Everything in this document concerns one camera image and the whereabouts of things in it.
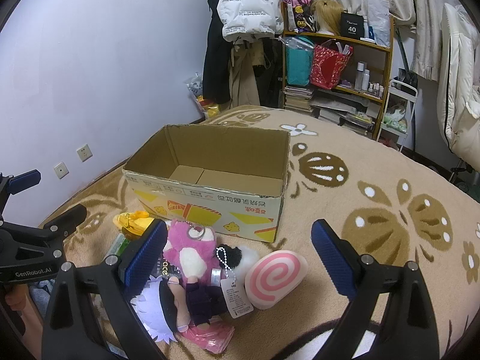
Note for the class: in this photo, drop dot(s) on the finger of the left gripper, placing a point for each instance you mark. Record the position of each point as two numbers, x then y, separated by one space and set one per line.
65 224
12 185

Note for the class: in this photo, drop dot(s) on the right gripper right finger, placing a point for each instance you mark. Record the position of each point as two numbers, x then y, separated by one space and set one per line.
408 329

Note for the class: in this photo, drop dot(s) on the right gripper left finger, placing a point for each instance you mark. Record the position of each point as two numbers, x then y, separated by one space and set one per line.
71 330

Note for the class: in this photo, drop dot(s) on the green packet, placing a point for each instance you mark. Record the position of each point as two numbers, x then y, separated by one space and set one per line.
118 246

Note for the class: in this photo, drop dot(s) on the yellow plush pouch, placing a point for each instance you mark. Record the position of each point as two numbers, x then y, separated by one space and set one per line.
132 224

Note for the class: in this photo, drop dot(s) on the white haired blindfolded doll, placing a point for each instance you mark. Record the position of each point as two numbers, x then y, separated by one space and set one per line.
166 308

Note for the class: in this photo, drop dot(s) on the pink swirl roll plush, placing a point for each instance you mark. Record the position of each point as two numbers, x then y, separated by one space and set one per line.
273 277

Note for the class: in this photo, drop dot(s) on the left hand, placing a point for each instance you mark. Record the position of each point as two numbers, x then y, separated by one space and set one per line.
18 299

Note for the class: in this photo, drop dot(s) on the pink bear plush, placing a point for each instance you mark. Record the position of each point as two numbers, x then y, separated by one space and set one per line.
192 249

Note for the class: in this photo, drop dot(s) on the pink plastic packet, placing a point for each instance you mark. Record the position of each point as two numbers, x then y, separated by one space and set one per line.
214 339

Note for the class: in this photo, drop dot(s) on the white fluffy plush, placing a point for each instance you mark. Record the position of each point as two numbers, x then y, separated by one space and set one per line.
238 260

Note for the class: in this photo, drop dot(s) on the open cardboard box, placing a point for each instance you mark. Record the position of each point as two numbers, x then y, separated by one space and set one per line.
231 179

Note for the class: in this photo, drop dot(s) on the clear bag of toys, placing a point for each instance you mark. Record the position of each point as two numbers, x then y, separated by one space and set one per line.
195 86

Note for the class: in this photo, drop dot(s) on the black hanging coat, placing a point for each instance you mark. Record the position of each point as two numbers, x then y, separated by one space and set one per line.
216 74

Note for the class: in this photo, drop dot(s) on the white metal cart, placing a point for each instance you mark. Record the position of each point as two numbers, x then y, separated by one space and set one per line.
397 117

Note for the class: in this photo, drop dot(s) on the cream folded mattress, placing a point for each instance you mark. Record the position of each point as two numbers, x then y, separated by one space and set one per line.
458 95

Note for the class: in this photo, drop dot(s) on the beige hanging coat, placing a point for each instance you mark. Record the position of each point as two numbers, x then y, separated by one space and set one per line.
242 80

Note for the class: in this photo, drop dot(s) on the stack of books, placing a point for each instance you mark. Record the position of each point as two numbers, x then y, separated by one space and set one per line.
298 98

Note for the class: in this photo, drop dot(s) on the wooden shelf unit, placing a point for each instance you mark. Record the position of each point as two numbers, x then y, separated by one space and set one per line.
377 59

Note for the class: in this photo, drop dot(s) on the red patterned bag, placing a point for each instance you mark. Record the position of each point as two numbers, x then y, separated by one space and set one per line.
328 64

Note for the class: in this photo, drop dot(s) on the white puffer jacket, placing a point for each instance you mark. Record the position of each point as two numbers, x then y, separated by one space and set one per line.
250 20

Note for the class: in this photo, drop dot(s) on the teal bag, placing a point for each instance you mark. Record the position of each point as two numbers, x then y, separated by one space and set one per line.
299 55

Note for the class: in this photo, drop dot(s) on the black box marked 40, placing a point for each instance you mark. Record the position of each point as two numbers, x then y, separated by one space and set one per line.
352 26

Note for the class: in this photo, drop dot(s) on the blonde wig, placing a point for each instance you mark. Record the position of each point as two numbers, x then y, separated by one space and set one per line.
327 15

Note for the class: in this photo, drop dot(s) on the purple patterned packages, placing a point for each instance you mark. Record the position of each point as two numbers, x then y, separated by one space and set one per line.
299 16

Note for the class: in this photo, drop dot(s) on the lower wall socket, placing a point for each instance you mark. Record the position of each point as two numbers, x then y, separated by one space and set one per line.
61 170

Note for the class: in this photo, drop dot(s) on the wall socket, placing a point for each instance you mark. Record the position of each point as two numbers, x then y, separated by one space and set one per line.
84 153
61 170

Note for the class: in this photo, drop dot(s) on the upper wall socket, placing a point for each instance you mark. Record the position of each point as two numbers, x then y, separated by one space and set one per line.
84 153

